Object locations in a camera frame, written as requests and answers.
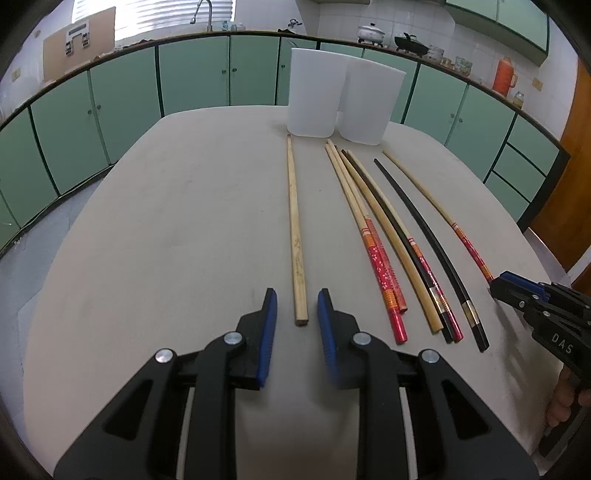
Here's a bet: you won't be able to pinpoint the red floral chopstick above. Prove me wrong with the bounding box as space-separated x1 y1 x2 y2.
324 144 409 344
327 138 409 315

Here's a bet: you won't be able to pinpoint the red chopstick with gold band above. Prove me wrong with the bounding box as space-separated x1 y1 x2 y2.
382 150 496 283
346 148 464 343

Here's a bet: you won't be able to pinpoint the chrome sink faucet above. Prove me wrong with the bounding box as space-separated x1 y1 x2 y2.
191 0 214 32

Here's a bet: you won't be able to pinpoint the white window blinds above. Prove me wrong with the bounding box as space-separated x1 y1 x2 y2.
74 0 296 42

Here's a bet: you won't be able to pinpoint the white cooking pot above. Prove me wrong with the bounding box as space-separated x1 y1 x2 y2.
356 23 386 47

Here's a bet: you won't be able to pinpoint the person's right hand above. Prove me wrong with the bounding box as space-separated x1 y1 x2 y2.
546 364 591 428

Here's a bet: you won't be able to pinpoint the wooden chopstick with dark print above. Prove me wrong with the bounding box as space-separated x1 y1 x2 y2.
286 135 309 327

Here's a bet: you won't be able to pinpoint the green kitchen base cabinets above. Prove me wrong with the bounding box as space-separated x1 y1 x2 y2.
0 32 571 259

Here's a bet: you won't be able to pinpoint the brown cardboard sheet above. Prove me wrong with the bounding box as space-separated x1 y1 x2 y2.
42 7 116 84

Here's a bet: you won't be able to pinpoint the black chopstick with gold band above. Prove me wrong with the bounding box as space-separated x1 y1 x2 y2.
341 148 455 344
373 158 490 352

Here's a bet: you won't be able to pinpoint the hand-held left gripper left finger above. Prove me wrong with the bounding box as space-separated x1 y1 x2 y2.
53 288 279 480

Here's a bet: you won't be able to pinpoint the brown wooden door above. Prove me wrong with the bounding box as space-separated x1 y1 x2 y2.
529 58 591 284

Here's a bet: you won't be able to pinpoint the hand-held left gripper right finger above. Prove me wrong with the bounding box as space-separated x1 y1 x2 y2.
317 288 541 480

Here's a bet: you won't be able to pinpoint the orange thermos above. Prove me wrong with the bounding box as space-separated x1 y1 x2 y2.
492 56 519 97

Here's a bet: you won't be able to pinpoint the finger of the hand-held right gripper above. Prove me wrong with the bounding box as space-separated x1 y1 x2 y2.
500 271 550 300
489 276 540 320

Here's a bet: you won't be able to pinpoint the white plastic container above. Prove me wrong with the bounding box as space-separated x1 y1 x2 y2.
286 47 348 138
338 56 407 146

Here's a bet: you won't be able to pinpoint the black wok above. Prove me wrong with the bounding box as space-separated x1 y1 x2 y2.
394 32 430 55

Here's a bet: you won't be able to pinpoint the plain bamboo chopstick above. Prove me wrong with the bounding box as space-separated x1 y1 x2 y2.
341 148 444 335

